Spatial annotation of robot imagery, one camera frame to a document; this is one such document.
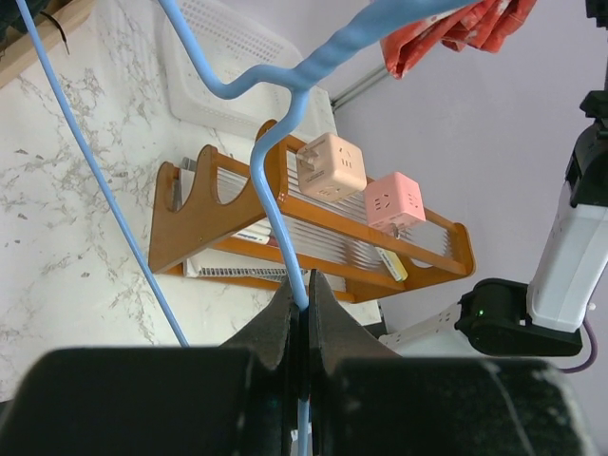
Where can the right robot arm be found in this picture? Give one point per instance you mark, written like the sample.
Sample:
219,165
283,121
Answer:
572,261

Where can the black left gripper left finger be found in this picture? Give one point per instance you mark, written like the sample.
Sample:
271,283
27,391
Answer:
232,399

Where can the orange wooden rack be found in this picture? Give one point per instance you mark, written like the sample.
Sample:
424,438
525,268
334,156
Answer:
333,238

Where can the pink cube power socket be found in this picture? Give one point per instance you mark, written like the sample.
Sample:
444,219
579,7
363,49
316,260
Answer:
393,204

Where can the red white trousers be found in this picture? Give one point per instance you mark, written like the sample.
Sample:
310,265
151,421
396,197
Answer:
484,25

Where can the white plastic basket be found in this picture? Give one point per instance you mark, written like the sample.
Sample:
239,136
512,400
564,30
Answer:
149,76

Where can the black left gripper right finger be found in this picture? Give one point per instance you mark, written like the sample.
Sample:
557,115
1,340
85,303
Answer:
499,396

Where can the spiral notebook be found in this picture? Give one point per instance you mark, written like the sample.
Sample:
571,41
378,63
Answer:
217,264

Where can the peach cube power socket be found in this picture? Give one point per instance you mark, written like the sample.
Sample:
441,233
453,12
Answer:
330,169

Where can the books in rack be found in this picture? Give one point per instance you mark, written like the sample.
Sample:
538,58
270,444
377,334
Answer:
265,237

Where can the yellow book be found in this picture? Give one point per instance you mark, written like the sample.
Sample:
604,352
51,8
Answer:
393,263

